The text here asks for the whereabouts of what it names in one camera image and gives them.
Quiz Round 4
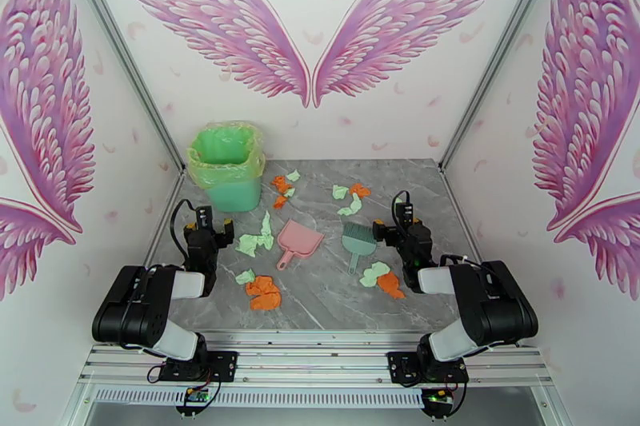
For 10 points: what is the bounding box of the teal hand brush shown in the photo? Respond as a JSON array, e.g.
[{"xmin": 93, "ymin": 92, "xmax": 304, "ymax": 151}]
[{"xmin": 341, "ymin": 221, "xmax": 378, "ymax": 276}]

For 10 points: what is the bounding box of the large green paper scrap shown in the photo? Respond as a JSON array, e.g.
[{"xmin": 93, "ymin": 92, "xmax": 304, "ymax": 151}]
[{"xmin": 234, "ymin": 211, "xmax": 275, "ymax": 259}]

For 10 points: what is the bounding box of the large orange paper scrap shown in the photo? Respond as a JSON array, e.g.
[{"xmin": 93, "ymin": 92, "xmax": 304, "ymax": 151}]
[{"xmin": 245, "ymin": 275, "xmax": 282, "ymax": 312}]

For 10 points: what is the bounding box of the pink plastic dustpan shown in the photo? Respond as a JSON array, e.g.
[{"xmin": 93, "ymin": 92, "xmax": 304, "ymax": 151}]
[{"xmin": 275, "ymin": 218, "xmax": 325, "ymax": 273}]

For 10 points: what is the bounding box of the green plastic trash bin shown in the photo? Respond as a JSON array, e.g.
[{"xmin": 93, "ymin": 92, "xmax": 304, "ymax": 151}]
[{"xmin": 205, "ymin": 174, "xmax": 262, "ymax": 214}]

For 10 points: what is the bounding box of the left controller board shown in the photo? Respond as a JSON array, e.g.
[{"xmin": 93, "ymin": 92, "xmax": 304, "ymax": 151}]
[{"xmin": 174, "ymin": 385, "xmax": 221, "ymax": 416}]

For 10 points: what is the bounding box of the controller board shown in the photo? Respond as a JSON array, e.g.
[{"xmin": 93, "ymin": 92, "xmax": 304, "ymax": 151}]
[
  {"xmin": 421, "ymin": 385, "xmax": 469, "ymax": 416},
  {"xmin": 174, "ymin": 385, "xmax": 221, "ymax": 416}
]

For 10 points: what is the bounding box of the right controller board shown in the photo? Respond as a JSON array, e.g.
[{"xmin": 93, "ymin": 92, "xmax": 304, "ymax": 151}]
[{"xmin": 421, "ymin": 385, "xmax": 469, "ymax": 416}]

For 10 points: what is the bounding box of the white perforated strip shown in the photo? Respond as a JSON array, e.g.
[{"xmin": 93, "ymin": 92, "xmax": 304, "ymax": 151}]
[{"xmin": 92, "ymin": 388, "xmax": 426, "ymax": 409}]

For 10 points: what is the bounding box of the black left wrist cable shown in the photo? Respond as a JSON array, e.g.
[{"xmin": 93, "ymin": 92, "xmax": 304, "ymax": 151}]
[{"xmin": 170, "ymin": 198, "xmax": 201, "ymax": 262}]

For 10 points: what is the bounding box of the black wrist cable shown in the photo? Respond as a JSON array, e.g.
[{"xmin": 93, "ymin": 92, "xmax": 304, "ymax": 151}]
[
  {"xmin": 170, "ymin": 198, "xmax": 201, "ymax": 262},
  {"xmin": 391, "ymin": 189, "xmax": 415, "ymax": 231}
]

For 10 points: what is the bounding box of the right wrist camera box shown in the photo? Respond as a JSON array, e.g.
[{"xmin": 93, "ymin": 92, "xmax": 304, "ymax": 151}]
[{"xmin": 396, "ymin": 199, "xmax": 417, "ymax": 228}]

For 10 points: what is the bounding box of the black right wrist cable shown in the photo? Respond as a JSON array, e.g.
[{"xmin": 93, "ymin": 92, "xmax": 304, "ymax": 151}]
[{"xmin": 391, "ymin": 189, "xmax": 415, "ymax": 231}]

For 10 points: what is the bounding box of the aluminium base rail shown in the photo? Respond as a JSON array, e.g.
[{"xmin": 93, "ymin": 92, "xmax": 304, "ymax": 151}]
[{"xmin": 74, "ymin": 329, "xmax": 556, "ymax": 388}]

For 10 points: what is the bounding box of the aluminium frame post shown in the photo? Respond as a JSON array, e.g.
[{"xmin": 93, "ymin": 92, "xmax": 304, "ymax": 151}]
[
  {"xmin": 54, "ymin": 0, "xmax": 187, "ymax": 176},
  {"xmin": 439, "ymin": 0, "xmax": 574, "ymax": 172}
]

